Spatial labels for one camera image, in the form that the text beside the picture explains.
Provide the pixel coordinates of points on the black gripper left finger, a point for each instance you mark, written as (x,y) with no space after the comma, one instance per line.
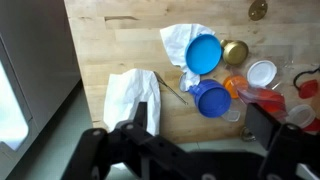
(140,115)

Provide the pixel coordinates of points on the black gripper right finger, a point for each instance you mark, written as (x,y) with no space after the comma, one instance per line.
(263,125)

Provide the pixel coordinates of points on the small silver metal piece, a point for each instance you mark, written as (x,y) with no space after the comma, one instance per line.
(247,134)

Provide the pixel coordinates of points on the large white paper towel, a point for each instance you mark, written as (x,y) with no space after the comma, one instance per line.
(130,93)

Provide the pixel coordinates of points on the red plastic bag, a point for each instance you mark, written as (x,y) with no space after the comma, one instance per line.
(270,100)

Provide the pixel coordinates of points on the small clear plastic cup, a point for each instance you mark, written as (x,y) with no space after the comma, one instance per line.
(232,115)

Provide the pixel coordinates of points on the clear plastic lid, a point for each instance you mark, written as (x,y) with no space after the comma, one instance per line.
(301,115)

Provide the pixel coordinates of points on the thin metal spoon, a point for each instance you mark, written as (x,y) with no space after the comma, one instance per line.
(170,88)

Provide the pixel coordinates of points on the orange plastic cup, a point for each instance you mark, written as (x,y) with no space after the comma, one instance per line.
(234,86)

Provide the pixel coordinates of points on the white plastic lid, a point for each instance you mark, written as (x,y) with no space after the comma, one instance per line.
(261,73)

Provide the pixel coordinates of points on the blue plastic cup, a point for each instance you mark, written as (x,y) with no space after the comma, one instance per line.
(212,99)

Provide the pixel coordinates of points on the crumpled white paper napkin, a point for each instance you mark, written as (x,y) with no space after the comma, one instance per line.
(175,43)

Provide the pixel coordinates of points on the small brass disc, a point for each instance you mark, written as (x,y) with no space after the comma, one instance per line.
(257,9)

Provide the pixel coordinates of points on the white kitchen stove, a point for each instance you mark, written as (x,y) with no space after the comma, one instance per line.
(43,50)

